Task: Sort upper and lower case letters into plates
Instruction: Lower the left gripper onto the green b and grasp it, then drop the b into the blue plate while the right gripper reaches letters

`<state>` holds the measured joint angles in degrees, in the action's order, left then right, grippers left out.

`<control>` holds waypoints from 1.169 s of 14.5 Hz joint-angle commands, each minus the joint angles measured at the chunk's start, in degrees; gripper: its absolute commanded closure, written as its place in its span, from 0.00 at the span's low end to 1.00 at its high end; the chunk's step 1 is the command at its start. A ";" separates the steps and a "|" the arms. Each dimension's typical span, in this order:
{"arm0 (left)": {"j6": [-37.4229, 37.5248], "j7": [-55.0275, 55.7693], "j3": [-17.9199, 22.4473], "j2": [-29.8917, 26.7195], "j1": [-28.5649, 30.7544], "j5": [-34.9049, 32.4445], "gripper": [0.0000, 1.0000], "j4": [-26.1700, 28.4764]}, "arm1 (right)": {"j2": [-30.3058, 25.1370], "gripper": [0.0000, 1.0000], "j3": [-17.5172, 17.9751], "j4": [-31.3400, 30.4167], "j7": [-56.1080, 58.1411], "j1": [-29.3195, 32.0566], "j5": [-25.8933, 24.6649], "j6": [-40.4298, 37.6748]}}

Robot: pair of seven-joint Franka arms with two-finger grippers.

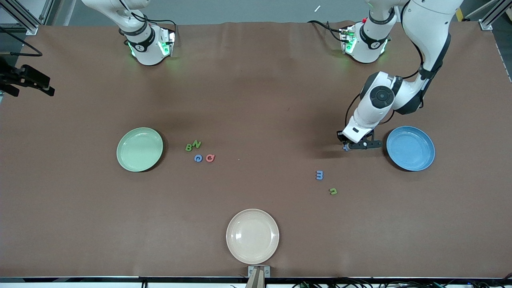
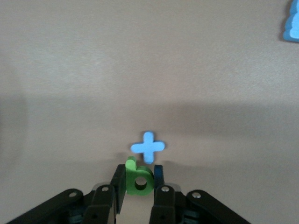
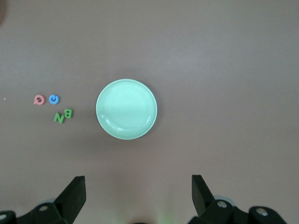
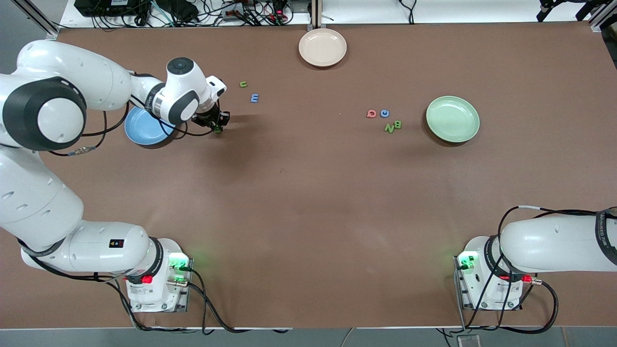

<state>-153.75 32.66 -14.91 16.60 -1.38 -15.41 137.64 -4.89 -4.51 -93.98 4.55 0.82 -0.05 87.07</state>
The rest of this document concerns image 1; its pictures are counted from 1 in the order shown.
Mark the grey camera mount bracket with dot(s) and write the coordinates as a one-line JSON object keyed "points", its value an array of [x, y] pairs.
{"points": [[258, 272]]}

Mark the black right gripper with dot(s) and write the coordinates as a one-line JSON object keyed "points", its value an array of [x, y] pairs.
{"points": [[20, 75]]}

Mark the beige round plate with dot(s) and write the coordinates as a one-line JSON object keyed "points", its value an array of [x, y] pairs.
{"points": [[252, 236]]}

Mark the yellow floor tape strip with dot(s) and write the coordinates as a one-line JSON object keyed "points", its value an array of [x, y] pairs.
{"points": [[460, 14]]}

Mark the red round uppercase letter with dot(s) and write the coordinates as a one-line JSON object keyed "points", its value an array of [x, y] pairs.
{"points": [[207, 158]]}

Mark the brown table cover sheet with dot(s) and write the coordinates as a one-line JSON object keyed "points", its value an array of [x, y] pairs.
{"points": [[256, 100]]}

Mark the blue round plate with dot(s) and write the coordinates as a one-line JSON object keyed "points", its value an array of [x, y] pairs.
{"points": [[410, 150]]}

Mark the green round plate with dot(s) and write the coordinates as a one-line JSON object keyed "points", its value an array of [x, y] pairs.
{"points": [[138, 150]]}

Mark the green uppercase letter N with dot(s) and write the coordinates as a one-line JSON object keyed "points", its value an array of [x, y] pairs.
{"points": [[196, 144]]}

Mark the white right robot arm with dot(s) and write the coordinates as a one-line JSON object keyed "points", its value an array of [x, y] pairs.
{"points": [[146, 48]]}

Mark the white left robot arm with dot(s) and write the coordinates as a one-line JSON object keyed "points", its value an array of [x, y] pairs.
{"points": [[428, 24]]}

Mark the blue lowercase letter m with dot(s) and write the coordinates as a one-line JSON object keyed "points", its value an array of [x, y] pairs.
{"points": [[318, 175]]}

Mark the blue round uppercase letter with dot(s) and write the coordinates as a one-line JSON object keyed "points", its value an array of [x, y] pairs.
{"points": [[195, 158]]}

